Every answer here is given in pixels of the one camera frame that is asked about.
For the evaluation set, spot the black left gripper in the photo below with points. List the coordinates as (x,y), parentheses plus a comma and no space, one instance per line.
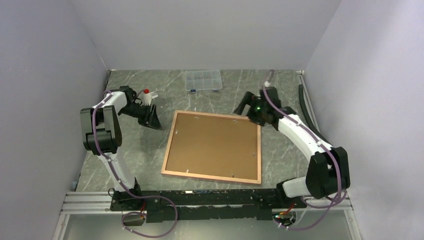
(151,119)

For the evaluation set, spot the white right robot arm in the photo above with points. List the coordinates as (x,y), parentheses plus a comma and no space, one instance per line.
(328,166)

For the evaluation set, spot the brown frame backing board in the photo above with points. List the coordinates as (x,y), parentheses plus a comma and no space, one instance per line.
(212,145)

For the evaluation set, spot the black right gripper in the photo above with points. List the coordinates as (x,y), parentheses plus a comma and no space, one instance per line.
(247,99)

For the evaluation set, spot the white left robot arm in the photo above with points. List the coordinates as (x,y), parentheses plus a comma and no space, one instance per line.
(102,135)

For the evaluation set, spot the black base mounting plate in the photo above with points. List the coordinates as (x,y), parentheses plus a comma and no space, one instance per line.
(167,205)

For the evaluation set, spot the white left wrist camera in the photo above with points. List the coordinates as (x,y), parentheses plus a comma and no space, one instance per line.
(146,96)

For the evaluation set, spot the clear plastic compartment box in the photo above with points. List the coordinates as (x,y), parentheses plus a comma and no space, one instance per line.
(203,80)

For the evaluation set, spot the aluminium rail frame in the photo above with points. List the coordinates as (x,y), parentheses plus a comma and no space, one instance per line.
(144,148)

